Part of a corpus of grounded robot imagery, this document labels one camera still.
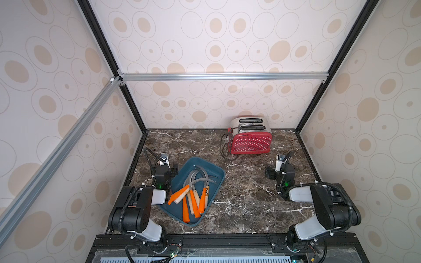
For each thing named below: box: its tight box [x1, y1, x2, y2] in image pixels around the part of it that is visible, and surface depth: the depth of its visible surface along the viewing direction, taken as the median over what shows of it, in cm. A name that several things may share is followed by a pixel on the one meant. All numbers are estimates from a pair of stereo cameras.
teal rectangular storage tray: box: [159, 156, 226, 227], surface depth 88 cm
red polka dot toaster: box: [227, 116, 273, 155], surface depth 100 cm
